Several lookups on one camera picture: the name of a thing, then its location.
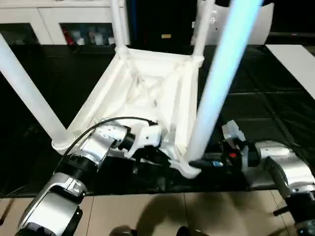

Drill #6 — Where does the white plastic table top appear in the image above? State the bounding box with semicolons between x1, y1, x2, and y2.
51;48;205;179

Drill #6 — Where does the white plastic table leg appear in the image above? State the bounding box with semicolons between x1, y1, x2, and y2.
191;0;214;62
188;0;264;163
109;0;128;56
0;34;74;149

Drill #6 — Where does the black mat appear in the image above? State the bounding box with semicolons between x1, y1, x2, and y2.
0;43;315;196

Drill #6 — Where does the white board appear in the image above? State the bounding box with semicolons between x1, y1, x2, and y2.
265;44;315;98

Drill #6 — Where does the grey cushion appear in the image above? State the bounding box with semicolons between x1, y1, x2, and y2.
191;2;275;45

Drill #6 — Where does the black bar red light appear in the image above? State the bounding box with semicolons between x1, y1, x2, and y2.
268;32;315;37

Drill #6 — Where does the dark blue cabinet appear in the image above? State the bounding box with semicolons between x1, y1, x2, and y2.
126;0;197;49

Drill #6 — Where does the white cabinet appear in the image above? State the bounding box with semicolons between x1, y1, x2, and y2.
0;0;131;46

